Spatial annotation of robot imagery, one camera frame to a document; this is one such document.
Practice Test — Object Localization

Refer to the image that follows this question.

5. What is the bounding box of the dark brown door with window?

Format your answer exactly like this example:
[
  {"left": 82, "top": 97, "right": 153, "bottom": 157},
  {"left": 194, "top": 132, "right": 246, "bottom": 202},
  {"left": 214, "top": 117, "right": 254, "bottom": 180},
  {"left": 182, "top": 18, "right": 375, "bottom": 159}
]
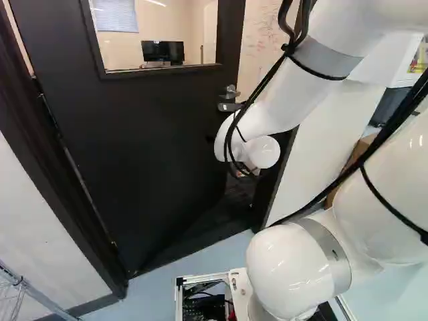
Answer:
[{"left": 7, "top": 0, "right": 247, "bottom": 279}]

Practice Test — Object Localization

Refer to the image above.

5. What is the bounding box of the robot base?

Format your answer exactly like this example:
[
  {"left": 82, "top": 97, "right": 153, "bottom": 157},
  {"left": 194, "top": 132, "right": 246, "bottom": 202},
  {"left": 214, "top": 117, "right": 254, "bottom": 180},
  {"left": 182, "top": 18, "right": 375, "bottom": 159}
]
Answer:
[{"left": 175, "top": 267, "right": 255, "bottom": 321}]

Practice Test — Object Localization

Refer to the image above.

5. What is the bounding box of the black computer monitor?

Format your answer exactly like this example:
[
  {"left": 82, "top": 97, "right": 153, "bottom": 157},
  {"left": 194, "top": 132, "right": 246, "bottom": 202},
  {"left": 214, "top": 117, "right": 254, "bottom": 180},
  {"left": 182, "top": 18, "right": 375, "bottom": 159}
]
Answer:
[{"left": 140, "top": 40, "right": 186, "bottom": 66}]

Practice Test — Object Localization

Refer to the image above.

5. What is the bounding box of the brown cardboard box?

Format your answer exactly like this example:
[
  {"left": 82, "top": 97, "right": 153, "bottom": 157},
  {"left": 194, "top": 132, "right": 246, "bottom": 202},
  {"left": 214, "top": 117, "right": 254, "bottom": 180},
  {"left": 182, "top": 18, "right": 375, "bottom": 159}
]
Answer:
[{"left": 325, "top": 132, "right": 381, "bottom": 209}]

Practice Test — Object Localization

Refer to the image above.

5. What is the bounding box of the dark brown door frame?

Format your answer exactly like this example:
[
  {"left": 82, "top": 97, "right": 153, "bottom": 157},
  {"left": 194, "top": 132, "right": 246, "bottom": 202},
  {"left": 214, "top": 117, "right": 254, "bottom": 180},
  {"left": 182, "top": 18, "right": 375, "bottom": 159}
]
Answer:
[{"left": 0, "top": 0, "right": 300, "bottom": 300}]

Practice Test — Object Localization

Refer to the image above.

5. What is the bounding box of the metal wire rack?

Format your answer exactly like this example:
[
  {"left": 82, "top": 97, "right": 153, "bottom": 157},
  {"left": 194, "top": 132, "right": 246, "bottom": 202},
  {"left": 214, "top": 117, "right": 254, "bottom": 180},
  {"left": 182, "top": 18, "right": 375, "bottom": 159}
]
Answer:
[{"left": 0, "top": 257, "right": 78, "bottom": 321}]

